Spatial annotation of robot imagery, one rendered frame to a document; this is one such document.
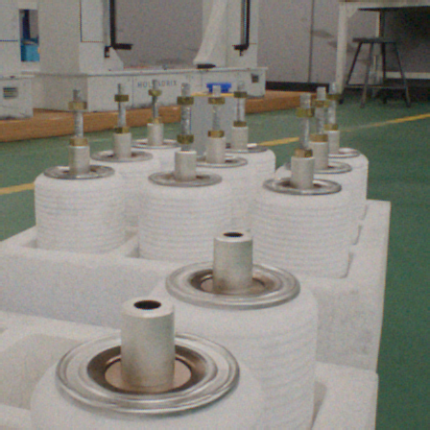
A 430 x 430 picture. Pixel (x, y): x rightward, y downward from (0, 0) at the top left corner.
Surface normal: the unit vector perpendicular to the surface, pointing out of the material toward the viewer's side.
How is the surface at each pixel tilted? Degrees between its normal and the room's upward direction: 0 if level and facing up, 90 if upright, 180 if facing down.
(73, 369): 4
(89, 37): 90
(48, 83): 90
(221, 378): 4
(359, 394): 0
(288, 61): 90
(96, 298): 90
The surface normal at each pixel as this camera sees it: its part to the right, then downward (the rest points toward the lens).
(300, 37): -0.65, 0.17
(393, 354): 0.00, -0.97
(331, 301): -0.32, 0.21
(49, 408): -0.57, -0.64
